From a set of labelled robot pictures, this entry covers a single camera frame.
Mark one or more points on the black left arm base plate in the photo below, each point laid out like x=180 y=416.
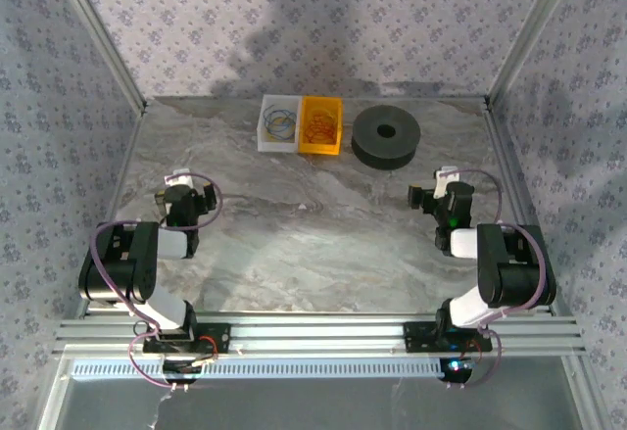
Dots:
x=219 y=337

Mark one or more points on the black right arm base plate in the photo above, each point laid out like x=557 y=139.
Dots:
x=416 y=337

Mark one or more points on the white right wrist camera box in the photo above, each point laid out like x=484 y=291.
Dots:
x=443 y=180

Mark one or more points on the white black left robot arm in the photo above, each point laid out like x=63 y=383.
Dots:
x=117 y=263

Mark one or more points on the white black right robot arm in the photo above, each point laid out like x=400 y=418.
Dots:
x=509 y=273

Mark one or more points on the black controller box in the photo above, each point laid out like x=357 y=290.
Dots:
x=458 y=369
x=178 y=370

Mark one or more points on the aluminium side rail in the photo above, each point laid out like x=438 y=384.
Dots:
x=128 y=160
x=504 y=156

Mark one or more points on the aluminium mounting rail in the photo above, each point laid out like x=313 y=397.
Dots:
x=318 y=334

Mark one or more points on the white plastic bin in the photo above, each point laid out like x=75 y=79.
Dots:
x=276 y=147

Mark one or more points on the orange plastic bin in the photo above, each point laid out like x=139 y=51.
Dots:
x=318 y=149

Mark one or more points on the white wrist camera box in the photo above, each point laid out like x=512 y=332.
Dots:
x=443 y=180
x=180 y=177

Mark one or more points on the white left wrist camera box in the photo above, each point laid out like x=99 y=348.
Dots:
x=180 y=177

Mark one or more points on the aluminium frame post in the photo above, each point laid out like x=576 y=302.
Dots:
x=534 y=33
x=100 y=38

